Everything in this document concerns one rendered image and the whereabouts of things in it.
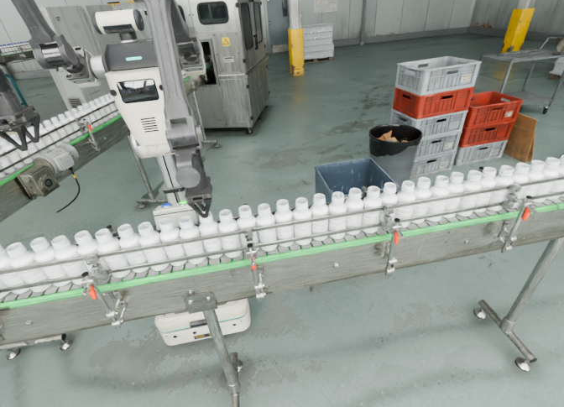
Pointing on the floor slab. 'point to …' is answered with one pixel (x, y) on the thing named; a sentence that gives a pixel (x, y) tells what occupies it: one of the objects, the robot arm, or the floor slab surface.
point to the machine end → (228, 52)
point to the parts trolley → (527, 74)
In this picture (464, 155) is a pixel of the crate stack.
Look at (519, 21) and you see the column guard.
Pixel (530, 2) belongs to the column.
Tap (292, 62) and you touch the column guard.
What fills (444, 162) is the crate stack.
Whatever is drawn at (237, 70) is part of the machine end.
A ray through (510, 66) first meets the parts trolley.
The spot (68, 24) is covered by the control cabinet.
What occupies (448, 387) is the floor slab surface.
